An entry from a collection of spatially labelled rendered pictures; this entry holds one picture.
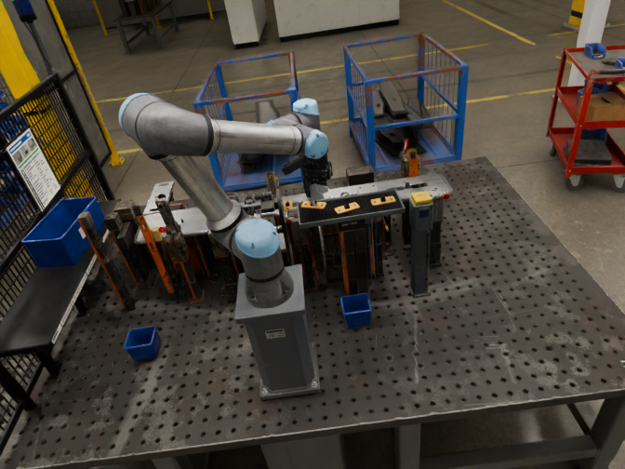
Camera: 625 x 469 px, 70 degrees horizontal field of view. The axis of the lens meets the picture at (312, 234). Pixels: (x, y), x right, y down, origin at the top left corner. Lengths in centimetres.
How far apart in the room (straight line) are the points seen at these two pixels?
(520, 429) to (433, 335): 82
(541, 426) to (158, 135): 206
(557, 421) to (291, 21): 841
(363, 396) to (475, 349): 44
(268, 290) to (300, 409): 47
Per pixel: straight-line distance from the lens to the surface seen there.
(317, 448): 182
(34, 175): 218
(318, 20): 963
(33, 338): 172
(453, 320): 181
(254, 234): 124
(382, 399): 158
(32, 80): 244
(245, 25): 959
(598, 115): 381
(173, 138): 103
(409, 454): 183
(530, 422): 245
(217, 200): 126
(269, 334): 139
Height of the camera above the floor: 202
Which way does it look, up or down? 36 degrees down
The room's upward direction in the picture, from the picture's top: 9 degrees counter-clockwise
